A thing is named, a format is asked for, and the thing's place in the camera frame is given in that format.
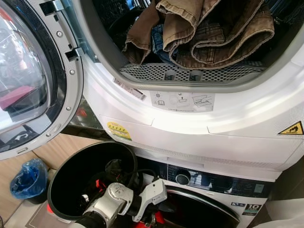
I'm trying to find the brown trousers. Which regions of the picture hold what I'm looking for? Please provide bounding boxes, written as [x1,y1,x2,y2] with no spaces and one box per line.
[123,0,276,70]

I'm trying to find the white washing machine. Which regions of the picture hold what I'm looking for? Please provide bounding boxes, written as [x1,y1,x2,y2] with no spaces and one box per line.
[131,157,276,228]

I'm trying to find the red orange object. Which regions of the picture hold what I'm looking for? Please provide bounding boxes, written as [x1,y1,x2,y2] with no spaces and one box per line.
[135,211,164,228]

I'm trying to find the dark round washer door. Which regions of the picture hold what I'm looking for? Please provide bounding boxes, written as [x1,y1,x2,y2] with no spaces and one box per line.
[161,186,240,228]

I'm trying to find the round washer control knob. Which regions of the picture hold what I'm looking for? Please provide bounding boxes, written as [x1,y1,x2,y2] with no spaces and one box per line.
[175,171,190,186]

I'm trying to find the dark garment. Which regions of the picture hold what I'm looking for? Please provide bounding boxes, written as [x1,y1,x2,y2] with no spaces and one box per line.
[102,159,129,183]

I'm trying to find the white tumble dryer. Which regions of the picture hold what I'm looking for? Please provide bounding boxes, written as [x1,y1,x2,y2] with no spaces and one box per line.
[52,0,304,183]

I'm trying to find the ten year warranty sticker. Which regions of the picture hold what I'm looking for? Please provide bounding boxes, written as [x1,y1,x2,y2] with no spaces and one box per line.
[242,203,262,217]

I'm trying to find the yellow energy label sticker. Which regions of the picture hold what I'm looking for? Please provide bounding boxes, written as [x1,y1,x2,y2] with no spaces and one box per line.
[106,122,132,142]

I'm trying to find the black laundry bucket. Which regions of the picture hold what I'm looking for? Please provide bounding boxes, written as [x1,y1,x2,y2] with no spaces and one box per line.
[47,141,139,221]

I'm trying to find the white instruction sticker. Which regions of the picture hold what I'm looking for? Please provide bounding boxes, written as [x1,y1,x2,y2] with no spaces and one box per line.
[151,91,215,113]

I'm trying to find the white cloth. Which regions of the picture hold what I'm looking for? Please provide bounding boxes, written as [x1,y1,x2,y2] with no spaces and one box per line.
[254,199,304,228]

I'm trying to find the white barcode label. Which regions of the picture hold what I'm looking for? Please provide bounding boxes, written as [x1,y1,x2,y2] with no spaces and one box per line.
[113,77,147,101]

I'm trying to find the grey floor mat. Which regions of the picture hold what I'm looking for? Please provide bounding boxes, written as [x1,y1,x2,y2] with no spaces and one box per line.
[19,202,72,228]

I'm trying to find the grey perforated lint filter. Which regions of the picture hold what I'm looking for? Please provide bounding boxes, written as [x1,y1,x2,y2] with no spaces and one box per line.
[120,62,266,82]

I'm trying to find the blue plastic bag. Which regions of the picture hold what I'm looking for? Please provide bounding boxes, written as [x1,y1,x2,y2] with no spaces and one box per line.
[9,158,48,200]

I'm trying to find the yellow fire warning triangle sticker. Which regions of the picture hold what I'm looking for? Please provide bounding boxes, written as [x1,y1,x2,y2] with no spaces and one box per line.
[278,121,304,136]

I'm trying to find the black dryer door hinge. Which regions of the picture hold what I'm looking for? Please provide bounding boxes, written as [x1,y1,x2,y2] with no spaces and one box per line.
[39,0,65,16]
[65,47,84,61]

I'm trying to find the round glass dryer door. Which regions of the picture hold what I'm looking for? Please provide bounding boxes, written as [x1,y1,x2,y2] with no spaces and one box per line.
[0,0,84,161]

